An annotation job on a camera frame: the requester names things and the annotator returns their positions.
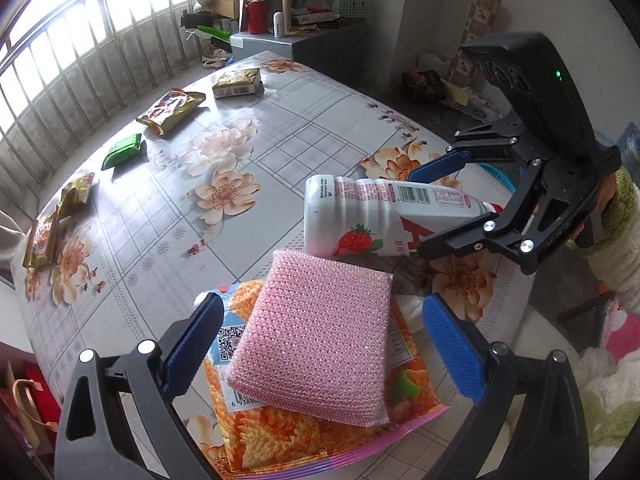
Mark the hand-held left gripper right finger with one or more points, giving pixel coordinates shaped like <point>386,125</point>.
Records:
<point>452,350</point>

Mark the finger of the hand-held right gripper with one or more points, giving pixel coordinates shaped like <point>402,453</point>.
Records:
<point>440,167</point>
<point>480,240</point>

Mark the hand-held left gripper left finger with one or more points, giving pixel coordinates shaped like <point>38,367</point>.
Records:
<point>192,345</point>

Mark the strawberry milk pouch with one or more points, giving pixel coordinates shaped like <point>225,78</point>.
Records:
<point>360,210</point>

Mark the pink scouring sponge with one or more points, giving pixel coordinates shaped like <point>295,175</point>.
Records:
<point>310,335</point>

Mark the person's right forearm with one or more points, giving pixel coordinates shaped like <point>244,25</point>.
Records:
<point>617,240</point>

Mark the person's right hand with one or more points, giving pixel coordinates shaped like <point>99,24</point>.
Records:
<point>607,190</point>

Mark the dark printed box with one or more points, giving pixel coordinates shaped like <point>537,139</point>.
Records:
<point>424,85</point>

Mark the floral patterned board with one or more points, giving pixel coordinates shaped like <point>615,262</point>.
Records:
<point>477,30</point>

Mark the blue water jug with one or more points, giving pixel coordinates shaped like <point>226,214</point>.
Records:
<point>630,142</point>

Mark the orange snack bag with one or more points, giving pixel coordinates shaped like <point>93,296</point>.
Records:
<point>260,440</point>

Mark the person's fuzzy pajamas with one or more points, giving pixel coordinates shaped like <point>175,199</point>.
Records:
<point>610,400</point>

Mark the red paper bag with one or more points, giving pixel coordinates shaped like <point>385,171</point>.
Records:
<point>35,400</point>

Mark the floral plastic tablecloth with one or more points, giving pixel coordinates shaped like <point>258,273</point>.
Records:
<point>250,185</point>

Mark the grey cabinet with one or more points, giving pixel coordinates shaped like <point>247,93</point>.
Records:
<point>320,40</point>

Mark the gold snack packet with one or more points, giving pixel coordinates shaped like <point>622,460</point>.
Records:
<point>77,192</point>
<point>42,237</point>

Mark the white plastic basket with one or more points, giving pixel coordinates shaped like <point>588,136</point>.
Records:
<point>347,6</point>

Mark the green foil packet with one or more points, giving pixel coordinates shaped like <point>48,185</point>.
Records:
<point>122,151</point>

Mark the small white bottle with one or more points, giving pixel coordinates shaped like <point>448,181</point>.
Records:
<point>279,25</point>

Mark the wooden cylinder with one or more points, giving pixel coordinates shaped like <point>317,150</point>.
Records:
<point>287,15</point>

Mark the beige curtain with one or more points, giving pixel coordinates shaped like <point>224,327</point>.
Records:
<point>9,230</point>

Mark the gold tea box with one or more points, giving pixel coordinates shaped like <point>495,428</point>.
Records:
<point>237,82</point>

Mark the yellow snack bag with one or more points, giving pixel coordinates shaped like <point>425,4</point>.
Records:
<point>170,110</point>

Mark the red thermos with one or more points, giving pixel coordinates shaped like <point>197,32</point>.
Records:
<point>256,14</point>

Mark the pair of beige shoes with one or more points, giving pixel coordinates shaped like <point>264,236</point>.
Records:
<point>216,59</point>

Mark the green plastic dustpan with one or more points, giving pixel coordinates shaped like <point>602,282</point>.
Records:
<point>215,34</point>

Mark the cardboard box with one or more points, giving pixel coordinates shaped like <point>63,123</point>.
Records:
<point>224,8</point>

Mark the metal balcony railing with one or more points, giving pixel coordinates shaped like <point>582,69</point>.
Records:
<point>85,60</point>

